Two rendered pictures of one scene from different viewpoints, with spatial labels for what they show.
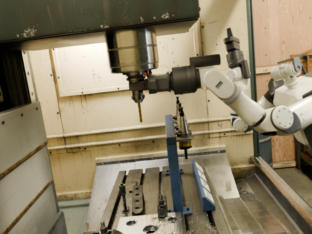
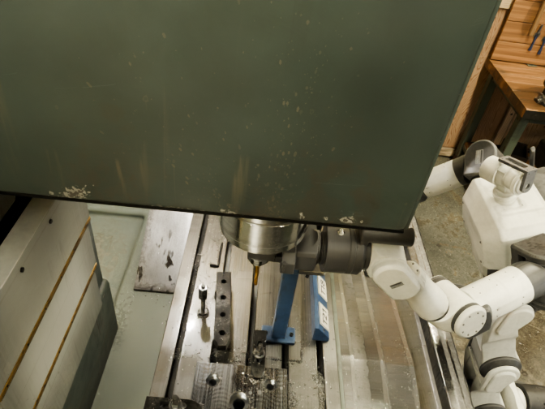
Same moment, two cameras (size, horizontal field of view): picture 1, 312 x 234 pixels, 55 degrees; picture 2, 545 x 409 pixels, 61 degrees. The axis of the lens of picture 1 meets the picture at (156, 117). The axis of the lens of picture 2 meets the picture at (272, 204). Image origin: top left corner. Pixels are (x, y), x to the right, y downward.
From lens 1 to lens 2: 0.66 m
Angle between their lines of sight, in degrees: 30
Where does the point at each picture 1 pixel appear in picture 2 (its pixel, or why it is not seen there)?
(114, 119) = not seen: hidden behind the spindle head
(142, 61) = (281, 243)
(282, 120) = (467, 327)
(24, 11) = (66, 159)
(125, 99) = not seen: hidden behind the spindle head
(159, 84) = (301, 263)
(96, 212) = (155, 252)
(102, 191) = (165, 216)
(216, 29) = not seen: outside the picture
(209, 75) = (386, 273)
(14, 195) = (43, 350)
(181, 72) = (342, 253)
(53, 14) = (127, 175)
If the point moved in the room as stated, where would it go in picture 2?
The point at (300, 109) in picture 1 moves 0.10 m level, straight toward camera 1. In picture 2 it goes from (500, 300) to (496, 335)
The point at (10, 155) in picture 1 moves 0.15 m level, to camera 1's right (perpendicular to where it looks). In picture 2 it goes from (36, 304) to (114, 308)
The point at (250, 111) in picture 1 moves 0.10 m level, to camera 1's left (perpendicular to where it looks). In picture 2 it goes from (428, 309) to (379, 307)
